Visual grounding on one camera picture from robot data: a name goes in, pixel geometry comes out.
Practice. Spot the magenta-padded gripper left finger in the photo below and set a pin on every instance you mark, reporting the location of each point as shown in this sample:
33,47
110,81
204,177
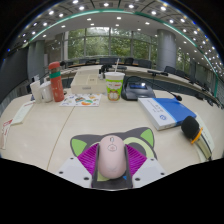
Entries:
87,160

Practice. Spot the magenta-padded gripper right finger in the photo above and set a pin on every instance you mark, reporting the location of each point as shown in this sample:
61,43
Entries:
137,160

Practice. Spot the pink computer mouse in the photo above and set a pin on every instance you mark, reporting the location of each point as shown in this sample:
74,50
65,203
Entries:
112,156

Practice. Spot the cat-shaped grey green mouse pad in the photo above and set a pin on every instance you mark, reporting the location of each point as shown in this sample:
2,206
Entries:
86,138

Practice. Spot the blue and white book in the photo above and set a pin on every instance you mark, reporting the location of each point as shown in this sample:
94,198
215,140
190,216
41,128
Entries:
165,111

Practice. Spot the colourful sticker sheet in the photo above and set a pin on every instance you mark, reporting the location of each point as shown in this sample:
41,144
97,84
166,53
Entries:
80,100

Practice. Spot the black handheld microphone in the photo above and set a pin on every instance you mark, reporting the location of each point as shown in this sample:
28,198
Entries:
190,126

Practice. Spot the black conference microphone console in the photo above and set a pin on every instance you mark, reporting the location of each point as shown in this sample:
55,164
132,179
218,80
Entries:
136,91

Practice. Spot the white paper sheet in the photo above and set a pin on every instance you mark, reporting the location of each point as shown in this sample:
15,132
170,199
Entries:
206,133

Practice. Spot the beige cardboard box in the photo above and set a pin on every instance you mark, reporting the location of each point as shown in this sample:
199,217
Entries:
87,83

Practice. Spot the printed paper cup with straw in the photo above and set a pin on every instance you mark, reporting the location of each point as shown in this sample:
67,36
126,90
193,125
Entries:
114,87

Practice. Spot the white lidded mug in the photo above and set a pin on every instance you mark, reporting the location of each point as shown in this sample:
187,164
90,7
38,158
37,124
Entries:
46,92

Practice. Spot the white printed booklet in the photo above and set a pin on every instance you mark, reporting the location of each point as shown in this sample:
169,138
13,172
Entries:
22,113

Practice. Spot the red drink bottle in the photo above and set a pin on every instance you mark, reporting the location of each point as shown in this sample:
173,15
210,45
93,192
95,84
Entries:
56,85

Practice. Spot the stack of white paper cups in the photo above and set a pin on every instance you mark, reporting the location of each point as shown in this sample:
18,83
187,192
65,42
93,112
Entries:
35,91

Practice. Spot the red and white leaflet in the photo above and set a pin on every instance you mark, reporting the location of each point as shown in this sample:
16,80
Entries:
5,131

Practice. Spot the group of dark office chairs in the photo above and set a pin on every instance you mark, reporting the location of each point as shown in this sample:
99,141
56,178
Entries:
145,63

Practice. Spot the group of ceiling lights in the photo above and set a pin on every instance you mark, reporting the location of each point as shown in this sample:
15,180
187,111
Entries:
81,7

